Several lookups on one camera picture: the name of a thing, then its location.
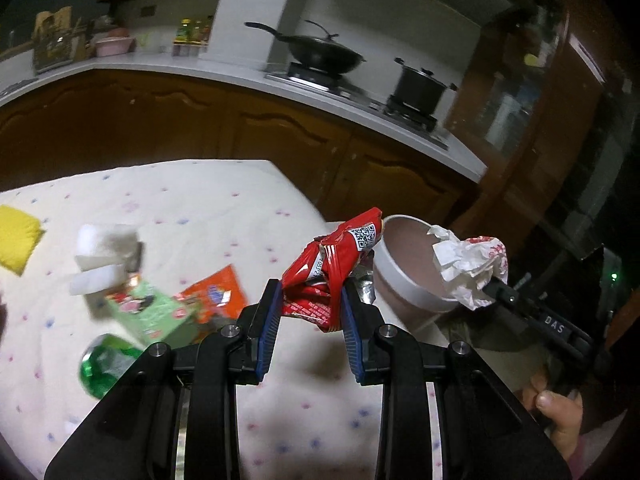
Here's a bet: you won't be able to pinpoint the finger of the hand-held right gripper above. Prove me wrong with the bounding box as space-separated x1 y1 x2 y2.
481 274 543 323

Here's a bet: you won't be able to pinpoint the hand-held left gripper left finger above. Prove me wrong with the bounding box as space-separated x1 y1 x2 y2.
44 279 282 480

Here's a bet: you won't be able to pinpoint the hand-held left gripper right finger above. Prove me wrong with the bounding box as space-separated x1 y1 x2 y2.
340 277 572 480

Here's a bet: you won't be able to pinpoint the white paper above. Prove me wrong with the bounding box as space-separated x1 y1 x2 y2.
427 225 510 311

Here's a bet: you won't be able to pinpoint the white round bin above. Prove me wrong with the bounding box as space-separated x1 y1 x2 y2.
372 214 506 346

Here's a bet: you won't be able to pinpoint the red snack wrapper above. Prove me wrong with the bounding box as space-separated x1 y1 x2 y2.
281 206 385 335

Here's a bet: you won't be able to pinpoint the white sponge block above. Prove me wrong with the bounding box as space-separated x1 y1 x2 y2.
74 222 144 273

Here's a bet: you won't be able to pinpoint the person's right forearm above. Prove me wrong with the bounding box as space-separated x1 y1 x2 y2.
565 427 623 480

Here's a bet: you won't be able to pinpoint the person's right hand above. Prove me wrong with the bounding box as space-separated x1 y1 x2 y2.
520 375 586 461

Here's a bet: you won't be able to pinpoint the orange snack packet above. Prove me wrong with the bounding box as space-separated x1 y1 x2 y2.
177 265 249 332

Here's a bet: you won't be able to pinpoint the green carton box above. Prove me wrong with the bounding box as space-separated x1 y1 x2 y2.
104 280 201 347

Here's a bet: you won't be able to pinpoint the white dotted tablecloth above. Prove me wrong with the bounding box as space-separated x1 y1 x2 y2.
0 159 393 480

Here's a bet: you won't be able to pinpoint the green plastic bottle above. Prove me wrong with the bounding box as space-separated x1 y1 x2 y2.
80 332 149 401

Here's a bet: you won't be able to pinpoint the small white foam block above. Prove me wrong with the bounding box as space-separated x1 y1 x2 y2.
67 265 126 307

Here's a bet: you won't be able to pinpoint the brown glass door cabinet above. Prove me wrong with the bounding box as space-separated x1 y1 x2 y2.
445 0 623 266

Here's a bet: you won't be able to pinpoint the black cooking pot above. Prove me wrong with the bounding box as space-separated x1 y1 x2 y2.
390 57 459 112

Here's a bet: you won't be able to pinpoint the brown wooden base cabinets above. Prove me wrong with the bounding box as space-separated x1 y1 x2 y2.
0 70 476 231

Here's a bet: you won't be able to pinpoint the steel gas stove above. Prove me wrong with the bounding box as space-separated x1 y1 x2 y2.
264 62 451 150

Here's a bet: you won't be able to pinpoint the grey kitchen countertop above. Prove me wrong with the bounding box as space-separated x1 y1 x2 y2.
0 52 488 184

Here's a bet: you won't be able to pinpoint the yellow sponge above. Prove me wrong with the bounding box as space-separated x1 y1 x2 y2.
0 205 45 277

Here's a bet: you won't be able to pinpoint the black wok with lid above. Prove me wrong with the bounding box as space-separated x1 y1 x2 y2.
244 20 367 76

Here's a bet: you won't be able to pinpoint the pink plastic basin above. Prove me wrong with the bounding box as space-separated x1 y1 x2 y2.
95 35 137 57

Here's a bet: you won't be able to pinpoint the dish rack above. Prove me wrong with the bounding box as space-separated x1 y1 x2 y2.
32 6 95 74

